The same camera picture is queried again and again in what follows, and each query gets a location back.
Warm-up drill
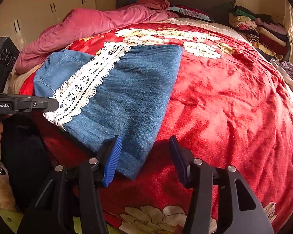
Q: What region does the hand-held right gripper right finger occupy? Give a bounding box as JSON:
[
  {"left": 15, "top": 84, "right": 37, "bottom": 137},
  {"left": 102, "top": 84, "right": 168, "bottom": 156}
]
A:
[{"left": 169, "top": 136, "right": 274, "bottom": 234}]

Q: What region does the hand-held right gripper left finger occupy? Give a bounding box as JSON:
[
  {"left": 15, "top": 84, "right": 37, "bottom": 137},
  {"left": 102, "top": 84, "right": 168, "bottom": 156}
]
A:
[{"left": 17, "top": 135, "right": 123, "bottom": 234}]

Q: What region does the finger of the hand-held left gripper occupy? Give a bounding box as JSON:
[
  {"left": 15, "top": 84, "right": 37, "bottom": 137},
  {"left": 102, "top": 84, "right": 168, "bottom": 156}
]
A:
[{"left": 48, "top": 97, "right": 60, "bottom": 112}]

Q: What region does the blue denim pants lace trim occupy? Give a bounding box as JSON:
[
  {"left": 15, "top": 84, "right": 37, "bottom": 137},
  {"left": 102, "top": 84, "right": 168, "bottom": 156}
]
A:
[{"left": 34, "top": 41, "right": 184, "bottom": 181}]

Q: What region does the red floral blanket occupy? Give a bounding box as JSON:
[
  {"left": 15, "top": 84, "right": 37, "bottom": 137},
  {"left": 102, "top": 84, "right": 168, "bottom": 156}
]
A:
[{"left": 20, "top": 22, "right": 293, "bottom": 234}]

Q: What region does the pink duvet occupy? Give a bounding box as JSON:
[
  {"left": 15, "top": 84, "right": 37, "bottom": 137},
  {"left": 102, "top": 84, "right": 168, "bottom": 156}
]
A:
[{"left": 15, "top": 0, "right": 180, "bottom": 75}]

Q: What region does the cream wardrobe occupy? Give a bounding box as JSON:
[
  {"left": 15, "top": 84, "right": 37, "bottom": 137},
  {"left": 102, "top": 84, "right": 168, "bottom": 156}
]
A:
[{"left": 0, "top": 0, "right": 97, "bottom": 51}]

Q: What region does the white bag with purple clothes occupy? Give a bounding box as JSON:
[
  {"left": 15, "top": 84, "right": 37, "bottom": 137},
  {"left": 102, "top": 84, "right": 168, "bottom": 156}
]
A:
[{"left": 270, "top": 58, "right": 293, "bottom": 91}]

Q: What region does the teal floral pillow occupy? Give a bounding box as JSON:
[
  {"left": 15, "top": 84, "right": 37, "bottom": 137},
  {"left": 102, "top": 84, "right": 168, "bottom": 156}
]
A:
[{"left": 166, "top": 5, "right": 215, "bottom": 23}]

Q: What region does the pile of folded clothes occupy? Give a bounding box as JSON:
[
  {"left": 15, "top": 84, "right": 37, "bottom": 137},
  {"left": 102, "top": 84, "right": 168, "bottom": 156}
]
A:
[{"left": 228, "top": 5, "right": 290, "bottom": 59}]

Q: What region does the dark grey headboard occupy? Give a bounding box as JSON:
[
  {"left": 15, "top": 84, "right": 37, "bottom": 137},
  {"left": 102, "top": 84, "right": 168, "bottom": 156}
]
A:
[{"left": 115, "top": 0, "right": 236, "bottom": 26}]

